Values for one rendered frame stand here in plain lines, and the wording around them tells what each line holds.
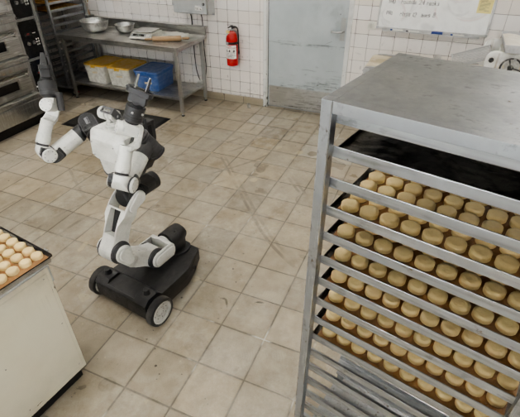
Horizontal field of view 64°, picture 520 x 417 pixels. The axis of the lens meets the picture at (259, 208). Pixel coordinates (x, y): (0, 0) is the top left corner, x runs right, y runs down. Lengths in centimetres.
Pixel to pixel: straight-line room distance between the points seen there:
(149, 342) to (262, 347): 70
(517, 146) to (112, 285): 250
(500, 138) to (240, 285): 237
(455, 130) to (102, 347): 242
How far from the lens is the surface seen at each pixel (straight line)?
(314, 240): 119
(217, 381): 256
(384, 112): 94
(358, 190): 107
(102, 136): 236
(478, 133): 91
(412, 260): 120
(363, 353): 152
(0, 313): 214
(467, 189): 98
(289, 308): 288
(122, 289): 287
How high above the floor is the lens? 216
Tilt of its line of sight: 35 degrees down
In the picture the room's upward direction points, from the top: straight up
